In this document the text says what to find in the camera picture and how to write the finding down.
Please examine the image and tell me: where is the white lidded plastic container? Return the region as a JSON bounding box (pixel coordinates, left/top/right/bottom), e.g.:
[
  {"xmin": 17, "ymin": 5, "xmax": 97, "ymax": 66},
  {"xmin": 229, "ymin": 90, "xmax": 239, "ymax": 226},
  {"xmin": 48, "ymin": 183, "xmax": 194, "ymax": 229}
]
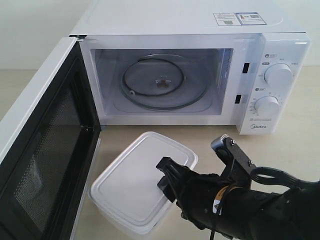
[{"xmin": 88, "ymin": 131, "xmax": 198, "ymax": 240}]

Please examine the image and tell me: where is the upper white control knob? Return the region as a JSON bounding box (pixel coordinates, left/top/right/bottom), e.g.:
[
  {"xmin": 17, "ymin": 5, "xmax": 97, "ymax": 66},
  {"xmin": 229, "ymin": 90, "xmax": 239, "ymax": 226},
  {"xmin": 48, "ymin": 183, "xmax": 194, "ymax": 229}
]
[{"xmin": 264, "ymin": 63, "xmax": 293, "ymax": 87}]

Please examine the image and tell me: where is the warning label sticker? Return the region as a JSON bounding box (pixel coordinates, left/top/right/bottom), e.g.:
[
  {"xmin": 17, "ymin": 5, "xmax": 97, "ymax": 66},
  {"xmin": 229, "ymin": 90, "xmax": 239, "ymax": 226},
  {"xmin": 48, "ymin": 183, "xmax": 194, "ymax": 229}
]
[{"xmin": 213, "ymin": 12, "xmax": 266, "ymax": 26}]

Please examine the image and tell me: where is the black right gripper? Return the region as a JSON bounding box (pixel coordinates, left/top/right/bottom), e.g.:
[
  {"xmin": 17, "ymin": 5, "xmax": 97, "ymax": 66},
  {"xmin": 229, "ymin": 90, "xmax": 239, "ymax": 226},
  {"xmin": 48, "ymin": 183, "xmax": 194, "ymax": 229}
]
[{"xmin": 156, "ymin": 156, "xmax": 230, "ymax": 230}]

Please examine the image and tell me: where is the white microwave door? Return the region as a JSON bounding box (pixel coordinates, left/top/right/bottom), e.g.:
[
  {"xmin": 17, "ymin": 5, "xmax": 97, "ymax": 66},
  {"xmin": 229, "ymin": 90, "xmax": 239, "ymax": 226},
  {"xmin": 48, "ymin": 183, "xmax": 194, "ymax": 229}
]
[{"xmin": 0, "ymin": 37, "xmax": 101, "ymax": 240}]

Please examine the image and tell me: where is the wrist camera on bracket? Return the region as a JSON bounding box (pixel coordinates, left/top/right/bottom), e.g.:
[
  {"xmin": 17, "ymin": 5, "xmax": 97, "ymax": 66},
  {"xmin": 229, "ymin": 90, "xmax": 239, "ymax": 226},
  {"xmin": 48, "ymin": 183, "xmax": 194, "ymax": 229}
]
[{"xmin": 210, "ymin": 134, "xmax": 257, "ymax": 189}]

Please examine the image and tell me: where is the glass turntable plate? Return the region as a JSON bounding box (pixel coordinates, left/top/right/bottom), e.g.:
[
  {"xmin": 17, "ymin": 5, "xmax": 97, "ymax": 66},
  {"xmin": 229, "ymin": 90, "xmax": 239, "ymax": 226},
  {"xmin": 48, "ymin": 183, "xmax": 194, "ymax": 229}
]
[{"xmin": 119, "ymin": 54, "xmax": 209, "ymax": 111}]

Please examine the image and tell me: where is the lower white timer knob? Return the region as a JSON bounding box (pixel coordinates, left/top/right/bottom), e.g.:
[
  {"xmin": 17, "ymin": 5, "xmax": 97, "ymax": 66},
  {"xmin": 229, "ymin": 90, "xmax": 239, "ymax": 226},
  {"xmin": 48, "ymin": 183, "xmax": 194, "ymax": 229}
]
[{"xmin": 254, "ymin": 96, "xmax": 280, "ymax": 117}]

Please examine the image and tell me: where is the white microwave oven body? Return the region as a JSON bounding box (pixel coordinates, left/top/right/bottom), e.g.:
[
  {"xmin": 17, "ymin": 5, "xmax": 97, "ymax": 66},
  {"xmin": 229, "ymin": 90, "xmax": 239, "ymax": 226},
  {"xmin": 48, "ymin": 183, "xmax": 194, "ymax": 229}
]
[{"xmin": 71, "ymin": 0, "xmax": 311, "ymax": 135}]

